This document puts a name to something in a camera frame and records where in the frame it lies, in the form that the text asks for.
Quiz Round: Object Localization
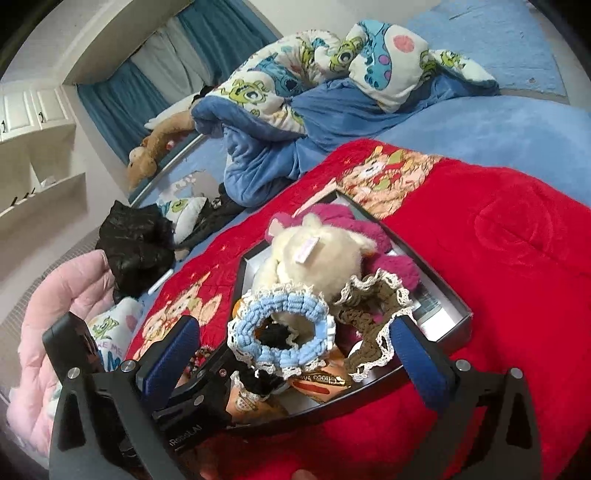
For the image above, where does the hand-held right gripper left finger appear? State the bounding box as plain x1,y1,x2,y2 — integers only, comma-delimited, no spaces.
50,315,201,480

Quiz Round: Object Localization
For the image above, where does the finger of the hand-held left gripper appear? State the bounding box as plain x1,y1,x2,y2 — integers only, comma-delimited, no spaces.
198,351,242,385
170,382,232,417

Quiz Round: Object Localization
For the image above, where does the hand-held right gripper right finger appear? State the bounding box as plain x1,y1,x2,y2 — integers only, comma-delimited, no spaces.
390,316,543,480

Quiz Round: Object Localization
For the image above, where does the light blue scrunchie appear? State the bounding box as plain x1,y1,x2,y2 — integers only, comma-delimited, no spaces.
226,284,338,377

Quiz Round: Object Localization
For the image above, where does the black box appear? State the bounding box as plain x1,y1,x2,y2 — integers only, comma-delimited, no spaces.
222,187,474,435

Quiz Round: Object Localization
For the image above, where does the black scrunchie with white lace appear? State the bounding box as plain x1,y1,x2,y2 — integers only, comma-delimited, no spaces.
231,320,305,402

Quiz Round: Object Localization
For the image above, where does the brown scrunchie with white lace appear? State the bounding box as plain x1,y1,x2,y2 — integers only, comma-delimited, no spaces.
332,270,416,374

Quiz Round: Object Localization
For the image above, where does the orange triangular snack packet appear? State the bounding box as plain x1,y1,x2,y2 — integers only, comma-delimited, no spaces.
288,346,354,407
226,383,287,423

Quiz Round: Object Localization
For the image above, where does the long printed white pillow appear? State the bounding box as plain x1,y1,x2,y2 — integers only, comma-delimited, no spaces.
88,298,146,370

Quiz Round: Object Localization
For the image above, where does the pink quilt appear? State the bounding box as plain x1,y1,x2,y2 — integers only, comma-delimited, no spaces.
7,251,116,455

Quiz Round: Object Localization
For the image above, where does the white pen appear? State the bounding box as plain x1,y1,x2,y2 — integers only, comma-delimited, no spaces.
148,270,174,294

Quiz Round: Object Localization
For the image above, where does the pink plush toy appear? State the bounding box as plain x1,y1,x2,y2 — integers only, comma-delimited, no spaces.
265,203,421,291

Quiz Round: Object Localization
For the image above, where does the black plastic bag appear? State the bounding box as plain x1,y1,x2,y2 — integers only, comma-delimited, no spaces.
96,200,176,303

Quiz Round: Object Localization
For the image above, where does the red bear-print blanket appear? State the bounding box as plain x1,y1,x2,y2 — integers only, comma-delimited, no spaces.
124,138,591,480

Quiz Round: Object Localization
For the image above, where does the cream plush toy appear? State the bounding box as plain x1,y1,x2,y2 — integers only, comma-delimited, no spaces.
252,215,377,305

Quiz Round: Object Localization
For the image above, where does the white shelf unit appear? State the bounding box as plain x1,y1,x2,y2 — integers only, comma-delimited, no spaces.
0,124,88,232

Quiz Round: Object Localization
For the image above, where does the small monster-print pillow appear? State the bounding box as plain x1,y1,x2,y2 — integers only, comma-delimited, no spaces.
157,182,208,245

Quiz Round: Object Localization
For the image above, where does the dark clothing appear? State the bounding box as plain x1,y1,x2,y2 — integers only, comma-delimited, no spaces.
178,182,245,259

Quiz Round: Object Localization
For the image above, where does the blue monster-print blanket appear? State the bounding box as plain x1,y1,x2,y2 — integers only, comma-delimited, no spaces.
191,18,502,206

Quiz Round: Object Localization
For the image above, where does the brown plush toy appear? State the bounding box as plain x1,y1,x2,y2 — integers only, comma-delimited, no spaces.
127,108,199,190

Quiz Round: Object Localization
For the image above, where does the blue window curtain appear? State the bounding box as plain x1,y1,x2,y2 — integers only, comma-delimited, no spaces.
76,0,278,162

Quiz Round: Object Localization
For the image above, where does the brown bead bracelet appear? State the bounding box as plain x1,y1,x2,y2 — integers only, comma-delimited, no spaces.
182,346,215,386

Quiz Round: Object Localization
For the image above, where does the white wall cabinet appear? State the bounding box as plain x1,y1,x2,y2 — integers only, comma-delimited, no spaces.
0,85,77,144

